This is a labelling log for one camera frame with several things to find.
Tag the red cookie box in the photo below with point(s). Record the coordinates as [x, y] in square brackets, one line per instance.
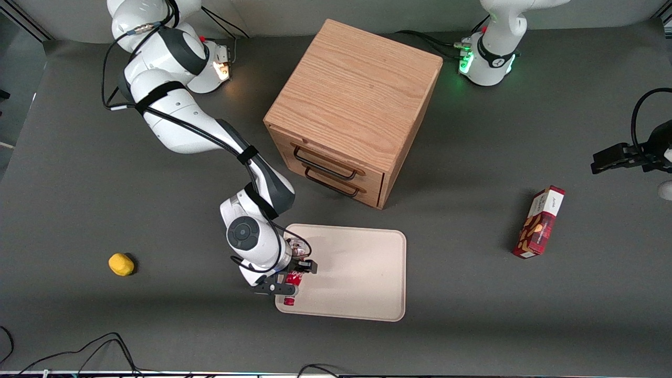
[541, 223]

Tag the wooden drawer cabinet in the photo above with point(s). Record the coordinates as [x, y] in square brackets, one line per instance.
[357, 89]

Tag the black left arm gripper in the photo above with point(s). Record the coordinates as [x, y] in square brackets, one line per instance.
[659, 143]

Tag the beige rectangular tray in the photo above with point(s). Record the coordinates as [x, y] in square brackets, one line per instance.
[357, 273]

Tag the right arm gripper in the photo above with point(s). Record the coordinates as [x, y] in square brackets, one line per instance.
[304, 265]

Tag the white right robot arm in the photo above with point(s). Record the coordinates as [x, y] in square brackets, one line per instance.
[173, 121]

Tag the yellow lemon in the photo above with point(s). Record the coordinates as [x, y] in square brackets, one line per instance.
[121, 264]

